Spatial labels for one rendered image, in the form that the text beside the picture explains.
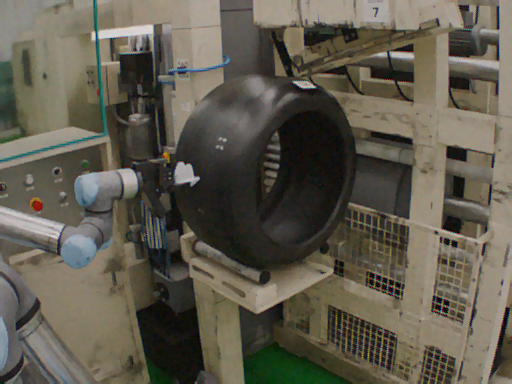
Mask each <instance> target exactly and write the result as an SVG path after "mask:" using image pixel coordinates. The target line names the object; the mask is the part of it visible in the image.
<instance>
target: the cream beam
mask: <svg viewBox="0 0 512 384"><path fill-rule="evenodd" d="M430 2H434V0H388V5H389V9H388V16H389V22H371V21H365V22H364V18H363V10H364V4H363V0H253V13H254V28H255V29H257V28H292V27H304V28H327V27H331V28H352V29H361V28H368V29H383V30H394V29H396V30H409V31H416V30H418V28H419V11H418V7H419V6H422V5H425V4H428V3H430Z"/></svg>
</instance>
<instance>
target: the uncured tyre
mask: <svg viewBox="0 0 512 384"><path fill-rule="evenodd" d="M297 81H308V82H309V83H311V84H312V85H313V86H315V87H316V88H301V87H300V86H298V85H297V84H295V83H293V82H297ZM191 119H196V120H201V121H203V120H207V121H205V122H200V121H194V120H191ZM276 131H277V133H278V137H279V144H280V158H279V166H278V171H277V175H276V178H275V181H274V183H273V186H272V188H271V190H270V192H269V194H268V195H267V197H266V198H265V199H263V202H262V203H261V204H260V205H259V206H258V207H257V208H256V201H255V186H256V177H257V172H258V167H259V163H260V160H261V157H262V154H263V152H265V149H266V147H267V145H268V143H269V141H270V140H271V138H272V136H273V135H274V134H275V132H276ZM220 135H221V136H224V137H227V138H228V139H227V142H226V144H225V147H224V151H223V152H220V151H217V150H215V147H216V144H217V141H218V138H219V136H220ZM175 160H176V167H177V165H178V162H183V164H184V166H186V165H190V166H191V168H192V173H194V176H195V177H200V179H199V180H198V181H197V182H196V184H195V185H193V186H191V187H190V188H187V189H184V190H180V191H174V193H175V198H176V201H177V206H178V208H179V211H180V213H181V215H182V217H183V219H184V222H185V223H186V225H187V226H188V227H189V229H191V230H192V231H193V232H194V233H195V235H196V236H197V237H198V238H199V240H201V241H202V242H203V243H204V244H206V245H207V246H209V247H212V248H214V249H216V250H218V251H220V252H222V253H225V254H227V255H230V257H232V258H234V259H236V260H238V261H240V262H243V263H245V264H248V265H250V266H253V267H257V268H267V269H280V268H286V267H289V266H292V265H295V264H297V263H299V262H301V261H302V259H304V258H306V257H308V256H309V255H311V254H312V253H313V252H315V251H316V250H317V249H319V248H320V247H321V246H322V245H323V244H324V243H325V241H327V240H328V239H329V238H330V236H331V235H332V234H333V233H334V231H335V230H336V228H337V227H338V225H339V222H340V221H341V219H342V217H343V215H344V213H345V211H346V208H347V206H348V202H349V200H350V196H351V193H352V189H353V185H354V179H355V171H356V147H355V140H354V135H353V132H352V127H351V125H350V122H349V120H348V119H347V118H346V115H345V113H344V111H343V109H342V107H341V105H340V104H339V102H338V101H337V100H336V98H335V97H334V96H333V95H332V94H331V93H330V91H328V90H326V89H325V88H323V87H322V86H320V85H318V84H316V83H314V82H312V81H309V80H306V79H303V78H294V77H280V76H266V75H247V76H241V77H238V78H235V79H232V80H230V81H227V82H225V83H223V84H221V85H218V86H217V87H215V88H214V89H213V90H211V91H210V92H209V93H208V94H207V95H206V96H205V97H204V98H203V99H202V100H201V101H200V102H199V103H197V104H196V106H195V107H194V109H193V110H192V111H191V114H190V116H189V117H188V119H187V121H186V123H185V125H184V127H183V130H182V132H180V135H179V138H178V142H177V145H176V150H175V155H174V161H175ZM197 206H200V207H202V208H203V210H204V215H202V214H200V213H198V209H197Z"/></svg>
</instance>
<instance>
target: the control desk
mask: <svg viewBox="0 0 512 384"><path fill-rule="evenodd" d="M112 170H113V159H112V152H111V145H110V138H109V137H107V136H103V137H98V138H93V140H89V141H84V142H80V143H75V144H71V145H66V146H61V147H60V148H57V149H52V150H48V151H44V152H40V153H35V154H31V155H27V156H23V157H19V158H16V159H15V160H11V161H6V162H2V163H0V206H3V207H6V208H10V209H13V210H16V211H20V212H24V213H27V214H31V215H34V216H38V217H42V218H45V219H48V220H49V221H53V222H56V223H60V224H64V225H68V226H71V227H76V228H77V227H78V225H79V224H80V223H81V222H82V221H83V220H84V212H85V206H81V205H80V204H78V202H77V201H76V198H75V180H76V179H77V178H78V177H79V176H84V175H89V174H91V173H103V172H112ZM112 216H113V237H112V244H111V246H110V247H109V248H106V250H102V251H98V252H97V253H96V254H97V255H96V257H94V259H93V260H92V261H90V263H89V264H88V265H87V266H86V267H84V268H83V269H77V268H72V267H70V266H69V265H67V264H66V263H65V262H64V260H63V258H62V256H59V255H55V254H51V253H47V252H45V251H44V250H39V249H36V248H32V247H29V246H25V245H21V244H18V243H14V242H13V241H11V240H7V239H4V238H2V239H3V242H4V245H5V248H6V251H7V256H8V259H9V262H10V265H11V268H12V269H14V271H15V272H17V273H18V274H19V276H20V277H21V278H22V279H23V280H25V282H26V283H27V284H28V285H29V286H30V287H31V289H32V291H33V292H34V294H35V295H36V296H37V297H38V299H39V300H40V301H41V303H42V307H41V310H40V311H41V313H42V314H43V315H44V317H45V318H46V319H47V320H48V322H49V323H50V324H51V325H52V327H53V329H54V330H55V331H56V332H57V333H58V334H59V336H60V337H61V338H62V339H63V341H64V342H65V343H66V344H67V346H68V347H69V348H70V349H71V351H72V352H73V354H74V355H75V356H76V357H77V358H78V360H79V361H80V362H81V363H82V365H83V366H84V367H85V368H86V369H87V370H88V371H89V372H90V374H91V375H92V376H93V377H94V379H95V380H96V381H97V382H98V383H99V384H148V383H149V382H150V380H149V374H148V367H147V364H146V361H145V355H144V348H143V346H142V342H141V335H140V329H139V327H138V322H137V315H136V308H135V306H134V301H133V296H132V289H131V282H130V280H129V275H128V268H127V261H126V254H125V246H124V242H123V239H122V232H121V227H119V226H121V223H120V216H119V208H118V201H117V200H116V201H113V202H112Z"/></svg>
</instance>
